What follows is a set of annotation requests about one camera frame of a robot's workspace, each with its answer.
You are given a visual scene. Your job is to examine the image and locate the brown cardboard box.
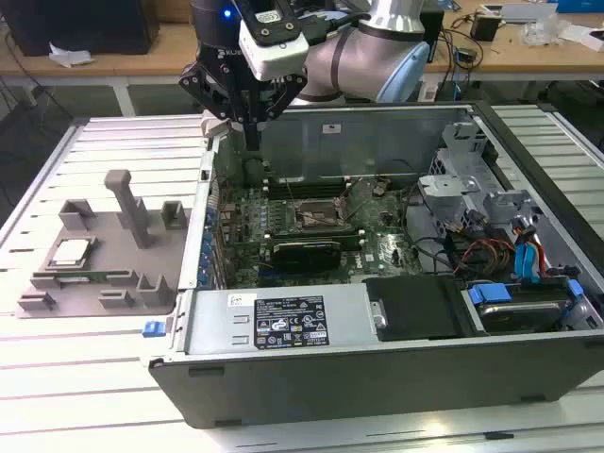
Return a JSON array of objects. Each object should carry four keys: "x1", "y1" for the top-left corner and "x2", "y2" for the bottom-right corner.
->
[{"x1": 159, "y1": 0, "x2": 193, "y2": 23}]

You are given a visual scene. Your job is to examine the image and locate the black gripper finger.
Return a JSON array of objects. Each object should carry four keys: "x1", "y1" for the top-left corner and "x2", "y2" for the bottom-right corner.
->
[
  {"x1": 178, "y1": 63, "x2": 253, "y2": 151},
  {"x1": 252, "y1": 75, "x2": 308, "y2": 151}
]

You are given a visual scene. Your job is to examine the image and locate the blue flat data wire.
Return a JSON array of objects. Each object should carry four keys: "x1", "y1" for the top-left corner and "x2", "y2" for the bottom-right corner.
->
[{"x1": 512, "y1": 214, "x2": 547, "y2": 284}]

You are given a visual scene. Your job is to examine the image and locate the black computer tower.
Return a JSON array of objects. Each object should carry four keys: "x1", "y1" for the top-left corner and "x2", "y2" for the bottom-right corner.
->
[{"x1": 0, "y1": 0, "x2": 161, "y2": 57}]

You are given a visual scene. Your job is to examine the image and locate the clear plastic bags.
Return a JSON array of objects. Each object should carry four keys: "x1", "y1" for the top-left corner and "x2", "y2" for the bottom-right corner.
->
[{"x1": 521, "y1": 12, "x2": 567, "y2": 48}]

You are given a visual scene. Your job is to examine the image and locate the flat silver tray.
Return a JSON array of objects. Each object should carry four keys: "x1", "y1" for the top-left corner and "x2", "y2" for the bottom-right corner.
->
[{"x1": 479, "y1": 2, "x2": 558, "y2": 25}]

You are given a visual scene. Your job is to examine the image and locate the green RAM stick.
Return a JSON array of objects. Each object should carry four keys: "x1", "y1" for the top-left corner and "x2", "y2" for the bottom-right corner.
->
[{"x1": 55, "y1": 268, "x2": 132, "y2": 285}]

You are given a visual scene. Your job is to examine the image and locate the silver metal drive cage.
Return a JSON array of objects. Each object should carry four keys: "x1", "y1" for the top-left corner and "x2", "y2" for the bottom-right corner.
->
[{"x1": 417, "y1": 120, "x2": 544, "y2": 237}]

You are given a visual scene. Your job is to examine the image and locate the hard disk in blue carrier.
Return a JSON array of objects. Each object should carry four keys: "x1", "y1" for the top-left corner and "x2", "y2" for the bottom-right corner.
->
[{"x1": 464, "y1": 277, "x2": 584, "y2": 335}]

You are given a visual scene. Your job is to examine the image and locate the wooden desk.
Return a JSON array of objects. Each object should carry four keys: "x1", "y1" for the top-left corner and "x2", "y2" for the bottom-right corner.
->
[{"x1": 0, "y1": 0, "x2": 604, "y2": 89}]

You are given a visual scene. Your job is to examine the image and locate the green motherboard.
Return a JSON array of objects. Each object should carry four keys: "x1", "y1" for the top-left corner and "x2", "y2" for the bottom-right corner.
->
[{"x1": 207, "y1": 175, "x2": 426, "y2": 289}]

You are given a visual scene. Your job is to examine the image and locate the tall black box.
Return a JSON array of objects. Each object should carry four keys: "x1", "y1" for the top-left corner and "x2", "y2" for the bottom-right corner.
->
[{"x1": 419, "y1": 8, "x2": 447, "y2": 65}]

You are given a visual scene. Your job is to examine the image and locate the open black PC case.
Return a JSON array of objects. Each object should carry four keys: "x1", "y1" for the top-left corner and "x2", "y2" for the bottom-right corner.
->
[{"x1": 140, "y1": 99, "x2": 604, "y2": 429}]

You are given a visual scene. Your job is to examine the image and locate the silver square CPU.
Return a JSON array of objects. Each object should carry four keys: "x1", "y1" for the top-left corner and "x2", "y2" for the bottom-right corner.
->
[{"x1": 50, "y1": 239, "x2": 92, "y2": 269}]

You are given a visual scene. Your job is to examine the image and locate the silver power supply unit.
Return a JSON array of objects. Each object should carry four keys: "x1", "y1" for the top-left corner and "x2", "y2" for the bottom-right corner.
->
[{"x1": 183, "y1": 282, "x2": 378, "y2": 356}]

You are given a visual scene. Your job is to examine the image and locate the small white box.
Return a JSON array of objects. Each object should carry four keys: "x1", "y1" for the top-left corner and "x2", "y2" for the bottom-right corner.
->
[{"x1": 579, "y1": 25, "x2": 604, "y2": 52}]

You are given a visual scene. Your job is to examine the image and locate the black camera cable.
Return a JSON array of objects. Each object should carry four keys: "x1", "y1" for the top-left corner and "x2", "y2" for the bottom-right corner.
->
[{"x1": 304, "y1": 11, "x2": 375, "y2": 43}]

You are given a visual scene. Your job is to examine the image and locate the CPU socket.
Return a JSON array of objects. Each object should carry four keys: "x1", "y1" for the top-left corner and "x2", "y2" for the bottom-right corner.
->
[{"x1": 294, "y1": 197, "x2": 344, "y2": 232}]

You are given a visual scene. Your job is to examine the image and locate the crumpled white paper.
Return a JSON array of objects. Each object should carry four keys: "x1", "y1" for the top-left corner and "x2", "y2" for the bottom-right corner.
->
[{"x1": 48, "y1": 41, "x2": 94, "y2": 68}]

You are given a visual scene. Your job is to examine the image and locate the grey plastic case latch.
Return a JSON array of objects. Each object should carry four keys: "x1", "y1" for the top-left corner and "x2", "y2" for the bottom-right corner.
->
[{"x1": 200, "y1": 110, "x2": 232, "y2": 139}]

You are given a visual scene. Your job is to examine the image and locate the grey plastic parts rack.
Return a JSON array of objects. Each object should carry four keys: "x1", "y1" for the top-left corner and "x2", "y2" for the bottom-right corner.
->
[{"x1": 14, "y1": 168, "x2": 193, "y2": 320}]

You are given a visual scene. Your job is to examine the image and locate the small black cube adapter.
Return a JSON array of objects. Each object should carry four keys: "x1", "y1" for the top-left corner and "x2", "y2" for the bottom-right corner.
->
[{"x1": 470, "y1": 13, "x2": 500, "y2": 42}]

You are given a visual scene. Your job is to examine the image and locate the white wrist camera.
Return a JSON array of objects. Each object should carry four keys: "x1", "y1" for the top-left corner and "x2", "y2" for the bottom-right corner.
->
[{"x1": 235, "y1": 0, "x2": 311, "y2": 82}]

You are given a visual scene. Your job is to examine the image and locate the red yellow power wires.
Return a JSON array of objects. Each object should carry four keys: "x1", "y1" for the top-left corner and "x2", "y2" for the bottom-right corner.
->
[{"x1": 451, "y1": 237, "x2": 516, "y2": 277}]

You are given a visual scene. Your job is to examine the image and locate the blue box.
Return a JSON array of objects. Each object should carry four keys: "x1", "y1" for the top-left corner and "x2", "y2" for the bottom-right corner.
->
[{"x1": 555, "y1": 0, "x2": 604, "y2": 14}]

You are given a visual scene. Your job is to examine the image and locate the black graphics card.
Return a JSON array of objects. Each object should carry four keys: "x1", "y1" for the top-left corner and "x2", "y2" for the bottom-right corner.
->
[{"x1": 263, "y1": 238, "x2": 344, "y2": 274}]

